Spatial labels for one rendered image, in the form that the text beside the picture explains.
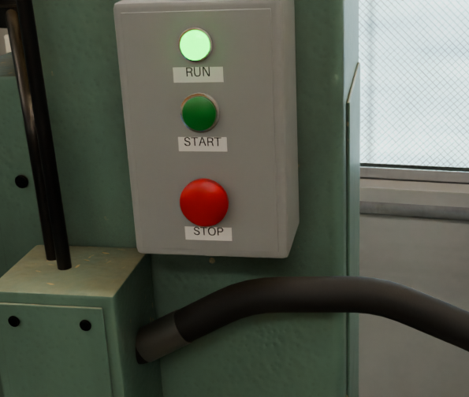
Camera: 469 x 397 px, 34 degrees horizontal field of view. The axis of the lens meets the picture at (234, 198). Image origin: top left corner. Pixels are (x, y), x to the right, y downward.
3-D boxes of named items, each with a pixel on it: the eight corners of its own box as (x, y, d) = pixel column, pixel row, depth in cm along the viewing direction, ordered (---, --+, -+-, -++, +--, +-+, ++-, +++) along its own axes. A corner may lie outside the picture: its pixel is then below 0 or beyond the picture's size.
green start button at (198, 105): (182, 131, 47) (179, 92, 46) (221, 131, 46) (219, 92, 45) (179, 135, 46) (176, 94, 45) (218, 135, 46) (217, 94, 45)
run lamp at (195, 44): (180, 61, 45) (177, 27, 45) (214, 61, 45) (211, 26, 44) (177, 64, 45) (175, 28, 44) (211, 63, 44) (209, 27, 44)
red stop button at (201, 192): (184, 221, 49) (180, 176, 48) (231, 223, 48) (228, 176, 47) (180, 228, 48) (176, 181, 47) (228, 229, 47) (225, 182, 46)
